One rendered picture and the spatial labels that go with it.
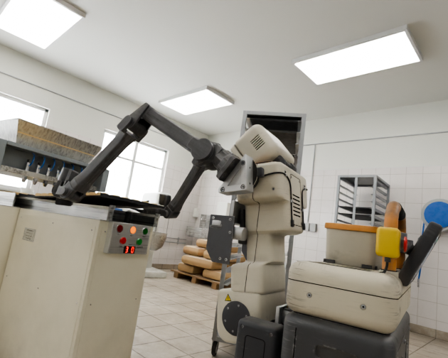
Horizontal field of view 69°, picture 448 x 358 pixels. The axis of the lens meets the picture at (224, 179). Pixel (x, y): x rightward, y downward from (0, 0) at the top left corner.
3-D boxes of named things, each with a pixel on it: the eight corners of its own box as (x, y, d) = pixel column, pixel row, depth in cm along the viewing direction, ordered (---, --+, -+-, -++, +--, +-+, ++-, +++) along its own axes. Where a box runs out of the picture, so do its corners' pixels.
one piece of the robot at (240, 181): (254, 192, 100) (253, 158, 103) (246, 190, 96) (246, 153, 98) (225, 195, 105) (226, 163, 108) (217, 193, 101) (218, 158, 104)
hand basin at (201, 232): (223, 259, 629) (231, 203, 647) (210, 258, 603) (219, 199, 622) (190, 252, 697) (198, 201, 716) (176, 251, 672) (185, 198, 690)
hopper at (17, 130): (-13, 143, 191) (-7, 121, 194) (73, 166, 238) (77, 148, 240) (12, 141, 176) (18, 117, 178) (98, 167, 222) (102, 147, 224)
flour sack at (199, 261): (179, 263, 554) (180, 253, 557) (195, 263, 586) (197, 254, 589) (210, 270, 509) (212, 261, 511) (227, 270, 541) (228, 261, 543)
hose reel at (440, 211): (459, 294, 376) (461, 200, 394) (457, 295, 366) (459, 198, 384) (419, 286, 404) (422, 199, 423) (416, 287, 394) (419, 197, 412)
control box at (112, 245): (102, 252, 143) (108, 220, 145) (141, 253, 163) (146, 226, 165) (107, 253, 141) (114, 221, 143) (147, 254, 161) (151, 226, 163)
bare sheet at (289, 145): (299, 133, 244) (299, 131, 244) (246, 130, 253) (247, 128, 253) (298, 154, 301) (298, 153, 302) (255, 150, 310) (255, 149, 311)
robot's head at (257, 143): (299, 163, 126) (278, 137, 133) (278, 147, 109) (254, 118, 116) (272, 187, 130) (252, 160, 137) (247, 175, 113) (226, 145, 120)
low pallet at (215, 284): (169, 275, 569) (171, 269, 570) (201, 275, 627) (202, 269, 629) (220, 291, 489) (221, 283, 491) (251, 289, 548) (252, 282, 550)
